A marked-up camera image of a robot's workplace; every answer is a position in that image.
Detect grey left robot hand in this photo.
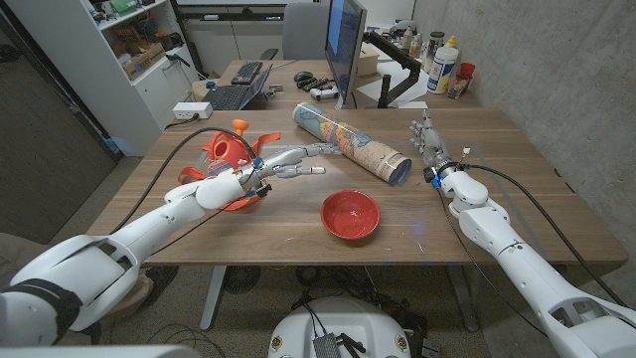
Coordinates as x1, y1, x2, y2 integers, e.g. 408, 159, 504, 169
241, 142, 344, 189

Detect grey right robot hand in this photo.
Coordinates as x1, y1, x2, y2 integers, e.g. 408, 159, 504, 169
409, 108, 458, 183

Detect orange plastic watering can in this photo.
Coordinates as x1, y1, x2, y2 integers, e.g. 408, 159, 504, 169
177, 117, 282, 212

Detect rolled paper map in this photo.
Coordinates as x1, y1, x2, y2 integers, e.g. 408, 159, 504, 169
291, 101, 413, 187

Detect red bowl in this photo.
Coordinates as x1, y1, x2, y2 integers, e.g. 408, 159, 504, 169
320, 189, 382, 241

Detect clear glass cup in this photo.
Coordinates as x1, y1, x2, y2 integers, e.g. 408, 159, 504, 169
446, 74, 469, 99

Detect white wipes canister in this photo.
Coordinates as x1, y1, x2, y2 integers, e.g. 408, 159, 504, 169
426, 46, 459, 95

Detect white game controller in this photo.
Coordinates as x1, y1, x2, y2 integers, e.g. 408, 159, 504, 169
309, 86, 340, 102

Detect white paper sheet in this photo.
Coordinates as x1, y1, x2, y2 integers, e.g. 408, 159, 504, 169
355, 60, 431, 106

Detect black open laptop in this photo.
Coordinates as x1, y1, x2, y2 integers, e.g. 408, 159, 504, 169
202, 63, 273, 111

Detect black remote control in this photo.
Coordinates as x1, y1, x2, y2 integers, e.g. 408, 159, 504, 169
296, 76, 333, 92

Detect black keyboard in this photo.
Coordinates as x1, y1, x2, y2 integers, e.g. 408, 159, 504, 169
231, 61, 263, 87

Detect dark lid jar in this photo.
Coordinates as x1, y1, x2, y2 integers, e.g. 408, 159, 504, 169
421, 31, 446, 74

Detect white power strip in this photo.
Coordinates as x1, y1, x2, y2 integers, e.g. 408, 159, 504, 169
172, 101, 214, 121

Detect light wooden box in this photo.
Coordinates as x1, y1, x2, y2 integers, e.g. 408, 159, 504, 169
356, 43, 381, 78

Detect black round floor fan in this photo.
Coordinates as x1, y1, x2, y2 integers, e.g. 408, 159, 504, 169
222, 265, 261, 295

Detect black computer monitor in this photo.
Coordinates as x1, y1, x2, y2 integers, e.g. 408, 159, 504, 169
324, 0, 368, 105

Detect grey office chair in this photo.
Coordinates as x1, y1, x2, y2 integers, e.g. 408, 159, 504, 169
258, 2, 332, 62

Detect grey table leg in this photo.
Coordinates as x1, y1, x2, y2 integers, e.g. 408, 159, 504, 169
199, 265, 228, 332
446, 264, 480, 333

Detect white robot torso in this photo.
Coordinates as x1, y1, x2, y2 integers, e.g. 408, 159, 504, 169
267, 296, 411, 358

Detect dark shoe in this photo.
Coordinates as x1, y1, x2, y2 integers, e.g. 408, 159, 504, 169
141, 266, 180, 308

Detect cardboard box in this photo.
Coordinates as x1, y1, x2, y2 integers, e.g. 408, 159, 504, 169
111, 42, 167, 81

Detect white shelf cabinet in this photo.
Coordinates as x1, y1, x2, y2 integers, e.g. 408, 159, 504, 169
3, 0, 200, 158

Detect person's leg beige trousers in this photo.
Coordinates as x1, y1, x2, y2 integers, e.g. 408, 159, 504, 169
0, 232, 155, 344

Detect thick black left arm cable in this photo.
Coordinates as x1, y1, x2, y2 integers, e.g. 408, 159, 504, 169
109, 126, 258, 235

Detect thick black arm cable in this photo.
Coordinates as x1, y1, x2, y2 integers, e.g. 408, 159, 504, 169
459, 163, 628, 307
109, 126, 258, 235

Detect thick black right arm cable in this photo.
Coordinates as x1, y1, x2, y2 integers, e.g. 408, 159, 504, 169
459, 163, 628, 307

